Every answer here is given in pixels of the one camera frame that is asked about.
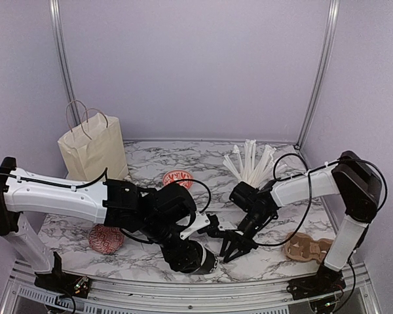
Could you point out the red floral small bowl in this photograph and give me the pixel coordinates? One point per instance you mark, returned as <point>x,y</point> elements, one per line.
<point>183,176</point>

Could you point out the red geometric patterned bowl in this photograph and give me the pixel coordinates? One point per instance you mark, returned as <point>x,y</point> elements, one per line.
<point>105,240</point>

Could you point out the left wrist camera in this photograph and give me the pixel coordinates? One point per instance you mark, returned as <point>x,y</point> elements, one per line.
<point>203,223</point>

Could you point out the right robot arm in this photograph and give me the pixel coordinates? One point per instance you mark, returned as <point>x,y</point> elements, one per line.
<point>359,183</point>

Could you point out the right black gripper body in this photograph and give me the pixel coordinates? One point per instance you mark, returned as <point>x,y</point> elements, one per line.
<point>249,244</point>

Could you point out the brown cardboard cup carrier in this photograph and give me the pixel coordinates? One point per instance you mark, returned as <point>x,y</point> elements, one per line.
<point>303,248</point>

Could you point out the black paper coffee cup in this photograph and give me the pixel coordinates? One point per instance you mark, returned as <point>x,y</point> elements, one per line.
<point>208,263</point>

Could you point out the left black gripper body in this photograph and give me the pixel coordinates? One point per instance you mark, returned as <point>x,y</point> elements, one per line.
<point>171,255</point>

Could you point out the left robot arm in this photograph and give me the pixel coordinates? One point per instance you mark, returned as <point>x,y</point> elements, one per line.
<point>166,217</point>

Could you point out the beige paper bag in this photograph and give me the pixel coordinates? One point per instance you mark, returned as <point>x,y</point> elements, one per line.
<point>94,145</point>

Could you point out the aluminium front rail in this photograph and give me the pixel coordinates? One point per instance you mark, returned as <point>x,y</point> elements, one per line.
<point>125,296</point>

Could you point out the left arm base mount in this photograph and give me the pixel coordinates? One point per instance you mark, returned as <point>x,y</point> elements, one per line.
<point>59,281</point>

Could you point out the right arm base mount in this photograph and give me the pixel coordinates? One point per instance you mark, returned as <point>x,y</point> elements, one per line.
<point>324,281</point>

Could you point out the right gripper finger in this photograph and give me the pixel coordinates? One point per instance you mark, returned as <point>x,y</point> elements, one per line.
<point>231,255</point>
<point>225,246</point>

